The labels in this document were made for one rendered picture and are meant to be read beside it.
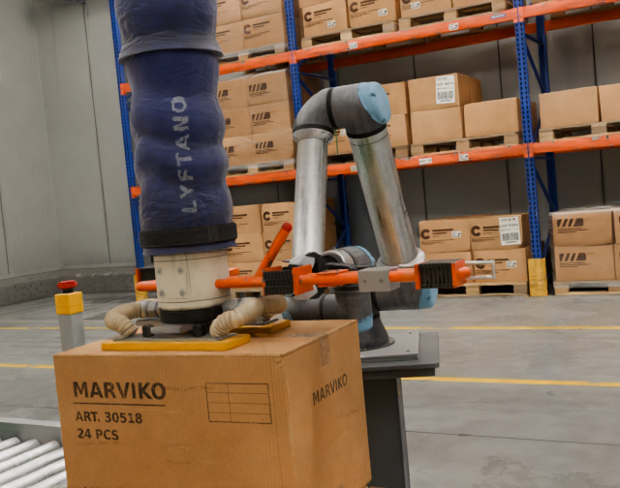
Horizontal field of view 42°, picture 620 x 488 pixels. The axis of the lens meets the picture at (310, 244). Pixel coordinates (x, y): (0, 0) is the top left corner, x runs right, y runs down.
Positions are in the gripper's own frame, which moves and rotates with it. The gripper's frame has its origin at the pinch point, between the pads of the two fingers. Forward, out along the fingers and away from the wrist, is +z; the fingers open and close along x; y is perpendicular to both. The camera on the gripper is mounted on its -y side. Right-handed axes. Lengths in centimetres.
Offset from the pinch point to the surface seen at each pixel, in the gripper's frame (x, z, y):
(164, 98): 42.1, 10.1, 23.4
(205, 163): 27.2, 5.3, 17.3
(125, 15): 61, 12, 30
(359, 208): 0, -835, 371
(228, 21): 247, -704, 468
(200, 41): 54, 4, 17
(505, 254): -60, -711, 146
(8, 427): -50, -31, 134
